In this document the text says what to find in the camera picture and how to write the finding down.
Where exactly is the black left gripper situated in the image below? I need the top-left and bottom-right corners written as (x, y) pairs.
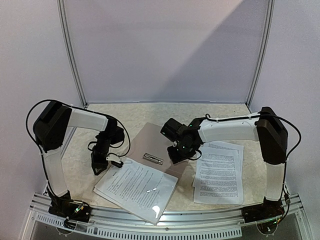
top-left (91, 133), bottom-right (113, 176)

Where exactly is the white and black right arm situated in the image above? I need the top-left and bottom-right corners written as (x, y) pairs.
top-left (160, 106), bottom-right (289, 218)

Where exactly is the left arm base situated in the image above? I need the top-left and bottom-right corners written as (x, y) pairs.
top-left (48, 191), bottom-right (92, 223)

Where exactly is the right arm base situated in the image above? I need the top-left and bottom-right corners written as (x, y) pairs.
top-left (241, 198), bottom-right (290, 225)

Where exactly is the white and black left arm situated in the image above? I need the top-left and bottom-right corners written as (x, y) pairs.
top-left (33, 100), bottom-right (125, 198)

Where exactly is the metal folder clip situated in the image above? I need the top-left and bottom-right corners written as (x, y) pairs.
top-left (142, 153), bottom-right (164, 165)

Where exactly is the white paper stack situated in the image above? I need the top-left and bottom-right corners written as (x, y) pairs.
top-left (193, 141), bottom-right (244, 205)

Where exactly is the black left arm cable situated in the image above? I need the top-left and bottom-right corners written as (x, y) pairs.
top-left (25, 99), bottom-right (132, 161)

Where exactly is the aluminium front rail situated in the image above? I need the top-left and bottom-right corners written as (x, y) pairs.
top-left (22, 193), bottom-right (313, 240)

